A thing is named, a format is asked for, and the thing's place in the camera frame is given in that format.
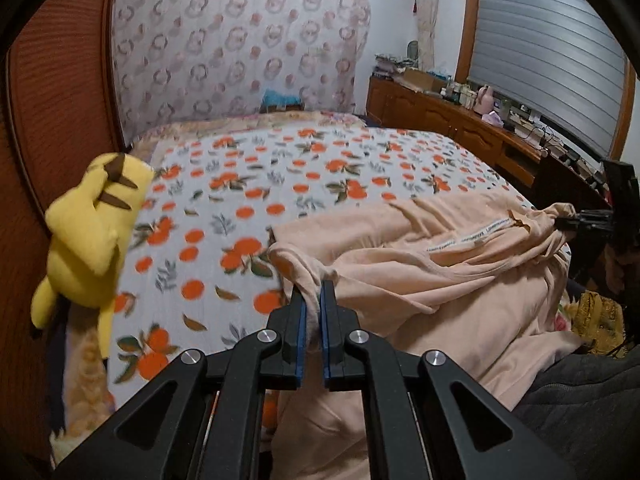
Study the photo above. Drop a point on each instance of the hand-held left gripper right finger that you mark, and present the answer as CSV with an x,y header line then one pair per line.
x,y
327,330

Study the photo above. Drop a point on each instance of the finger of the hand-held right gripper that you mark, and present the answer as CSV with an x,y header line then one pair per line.
x,y
587,221

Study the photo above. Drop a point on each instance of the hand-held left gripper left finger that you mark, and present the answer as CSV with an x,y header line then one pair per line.
x,y
300,320

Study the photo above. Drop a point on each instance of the peach printed t-shirt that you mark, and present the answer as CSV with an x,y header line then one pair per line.
x,y
425,300

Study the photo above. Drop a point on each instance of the stack of folded clothes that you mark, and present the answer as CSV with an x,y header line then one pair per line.
x,y
387,65

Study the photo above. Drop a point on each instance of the pink pouch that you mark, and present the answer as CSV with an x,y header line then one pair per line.
x,y
493,119

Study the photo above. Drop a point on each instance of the orange fruit print blanket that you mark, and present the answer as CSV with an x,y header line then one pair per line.
x,y
250,185

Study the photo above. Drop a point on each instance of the pink bottle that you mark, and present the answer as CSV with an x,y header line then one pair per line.
x,y
485,100

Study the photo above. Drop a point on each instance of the wooden sideboard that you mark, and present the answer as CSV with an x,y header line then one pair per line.
x,y
450,120

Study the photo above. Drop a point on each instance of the group of toiletry bottles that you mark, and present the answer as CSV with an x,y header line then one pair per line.
x,y
457,94

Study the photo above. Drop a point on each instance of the grey window blind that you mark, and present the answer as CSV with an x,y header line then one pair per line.
x,y
540,45

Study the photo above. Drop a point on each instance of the dark grey cloth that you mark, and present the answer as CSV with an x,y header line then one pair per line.
x,y
575,410

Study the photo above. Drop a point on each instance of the dark blue blanket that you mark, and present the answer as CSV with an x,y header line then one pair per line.
x,y
371,120

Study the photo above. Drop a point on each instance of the small brown box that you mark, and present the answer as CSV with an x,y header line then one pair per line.
x,y
282,108

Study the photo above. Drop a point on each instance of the floral blanket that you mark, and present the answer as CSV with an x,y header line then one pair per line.
x,y
210,122

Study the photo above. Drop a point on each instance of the open cardboard box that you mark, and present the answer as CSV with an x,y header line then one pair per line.
x,y
420,79

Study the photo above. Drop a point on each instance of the blue plastic bag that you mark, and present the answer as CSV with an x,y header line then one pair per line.
x,y
282,96

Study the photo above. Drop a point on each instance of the yellow plush toy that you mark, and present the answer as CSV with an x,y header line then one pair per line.
x,y
85,230

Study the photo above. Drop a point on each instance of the small desk fan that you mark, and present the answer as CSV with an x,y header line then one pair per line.
x,y
412,49

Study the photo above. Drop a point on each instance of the drawn lace curtain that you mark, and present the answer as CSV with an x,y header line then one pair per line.
x,y
427,20

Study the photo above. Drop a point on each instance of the circle patterned sheer curtain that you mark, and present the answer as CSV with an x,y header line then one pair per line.
x,y
225,45

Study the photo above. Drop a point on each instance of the wooden headboard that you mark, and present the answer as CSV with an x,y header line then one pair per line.
x,y
60,85

